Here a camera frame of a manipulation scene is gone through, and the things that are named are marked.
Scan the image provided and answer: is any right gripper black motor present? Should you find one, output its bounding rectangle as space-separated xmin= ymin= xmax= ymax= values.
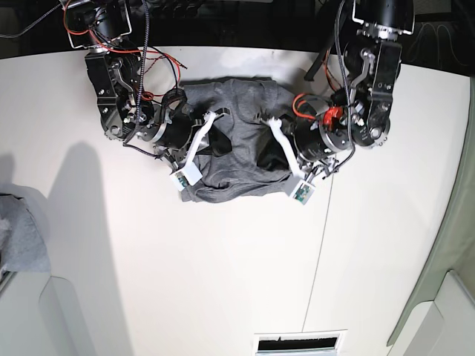
xmin=150 ymin=108 xmax=232 ymax=157

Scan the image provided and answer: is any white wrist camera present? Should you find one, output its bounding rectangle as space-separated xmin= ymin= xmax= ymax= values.
xmin=284 ymin=177 xmax=315 ymax=205
xmin=169 ymin=162 xmax=203 ymax=192

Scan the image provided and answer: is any left braided cable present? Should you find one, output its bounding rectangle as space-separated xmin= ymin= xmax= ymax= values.
xmin=122 ymin=0 xmax=160 ymax=156

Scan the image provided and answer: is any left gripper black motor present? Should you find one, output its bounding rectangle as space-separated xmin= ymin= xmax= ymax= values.
xmin=257 ymin=113 xmax=350 ymax=171

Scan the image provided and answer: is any white vent slot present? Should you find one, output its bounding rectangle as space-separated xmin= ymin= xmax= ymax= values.
xmin=252 ymin=330 xmax=347 ymax=356

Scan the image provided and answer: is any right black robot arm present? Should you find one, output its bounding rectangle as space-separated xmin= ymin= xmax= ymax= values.
xmin=60 ymin=1 xmax=205 ymax=162

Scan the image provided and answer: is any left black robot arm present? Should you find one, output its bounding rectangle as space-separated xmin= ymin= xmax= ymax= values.
xmin=257 ymin=1 xmax=415 ymax=176

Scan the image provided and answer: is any green-grey side panel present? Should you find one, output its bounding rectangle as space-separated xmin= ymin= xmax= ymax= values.
xmin=387 ymin=78 xmax=475 ymax=348

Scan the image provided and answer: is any grey t-shirt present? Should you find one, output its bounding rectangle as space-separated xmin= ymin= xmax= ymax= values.
xmin=181 ymin=79 xmax=293 ymax=203

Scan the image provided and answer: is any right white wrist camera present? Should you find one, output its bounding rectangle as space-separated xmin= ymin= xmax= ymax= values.
xmin=169 ymin=162 xmax=203 ymax=192

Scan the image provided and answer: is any grey folded cloth pile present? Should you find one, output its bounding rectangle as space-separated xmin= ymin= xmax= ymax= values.
xmin=1 ymin=194 xmax=50 ymax=274

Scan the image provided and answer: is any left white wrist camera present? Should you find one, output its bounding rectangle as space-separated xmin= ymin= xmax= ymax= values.
xmin=284 ymin=177 xmax=315 ymax=205

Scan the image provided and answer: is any right braided cable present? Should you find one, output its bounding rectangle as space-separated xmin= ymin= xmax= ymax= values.
xmin=318 ymin=0 xmax=357 ymax=179

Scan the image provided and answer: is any braided cable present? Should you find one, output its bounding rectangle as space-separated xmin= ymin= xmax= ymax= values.
xmin=318 ymin=0 xmax=357 ymax=179
xmin=122 ymin=0 xmax=160 ymax=156

